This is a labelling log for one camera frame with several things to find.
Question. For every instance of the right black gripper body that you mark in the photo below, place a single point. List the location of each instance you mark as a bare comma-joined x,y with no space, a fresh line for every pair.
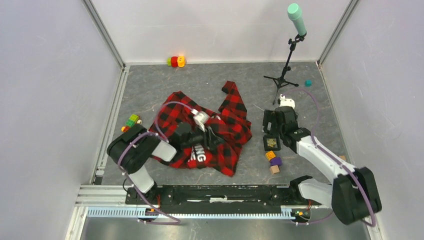
269,116

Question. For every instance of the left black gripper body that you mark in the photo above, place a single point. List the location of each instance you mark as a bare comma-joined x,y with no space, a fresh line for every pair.
203,139

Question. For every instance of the red black plaid shirt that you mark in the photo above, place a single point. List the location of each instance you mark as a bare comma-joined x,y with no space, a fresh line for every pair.
229,122

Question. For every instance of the black square frame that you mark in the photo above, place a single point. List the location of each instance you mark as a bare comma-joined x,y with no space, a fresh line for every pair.
265,144

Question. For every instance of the gold brooch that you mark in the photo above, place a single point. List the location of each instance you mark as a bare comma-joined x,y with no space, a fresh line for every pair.
271,143

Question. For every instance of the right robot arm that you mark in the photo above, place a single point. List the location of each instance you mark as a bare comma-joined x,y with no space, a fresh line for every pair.
351,192

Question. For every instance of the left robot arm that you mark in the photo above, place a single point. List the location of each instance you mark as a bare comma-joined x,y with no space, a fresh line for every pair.
131,150

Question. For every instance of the yellow toy brick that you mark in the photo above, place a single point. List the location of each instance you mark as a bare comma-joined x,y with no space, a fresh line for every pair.
270,155

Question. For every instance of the black tripod mic stand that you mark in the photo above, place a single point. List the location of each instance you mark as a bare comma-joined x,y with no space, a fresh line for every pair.
281,81

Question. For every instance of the purple toy brick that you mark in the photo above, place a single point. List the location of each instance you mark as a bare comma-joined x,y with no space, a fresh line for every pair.
276,161

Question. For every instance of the teal small cube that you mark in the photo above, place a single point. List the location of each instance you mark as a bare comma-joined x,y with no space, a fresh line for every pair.
308,83

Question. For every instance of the green toy brick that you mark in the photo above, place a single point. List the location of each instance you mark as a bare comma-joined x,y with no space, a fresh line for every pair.
132,120

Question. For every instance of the orange red toy brick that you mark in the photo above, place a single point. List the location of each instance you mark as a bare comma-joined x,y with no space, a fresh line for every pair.
124,129

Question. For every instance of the red cylinder block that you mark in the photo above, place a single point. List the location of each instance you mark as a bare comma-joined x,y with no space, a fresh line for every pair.
173,61

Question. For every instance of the mint green microphone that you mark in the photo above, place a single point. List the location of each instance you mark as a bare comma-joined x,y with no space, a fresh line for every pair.
295,14

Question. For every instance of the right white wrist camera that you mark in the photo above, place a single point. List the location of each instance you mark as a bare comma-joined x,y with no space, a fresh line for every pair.
284,101

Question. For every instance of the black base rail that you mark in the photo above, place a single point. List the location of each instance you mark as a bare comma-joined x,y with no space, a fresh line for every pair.
218,200

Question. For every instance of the green block at wall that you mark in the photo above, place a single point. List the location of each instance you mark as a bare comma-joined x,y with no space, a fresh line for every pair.
168,61

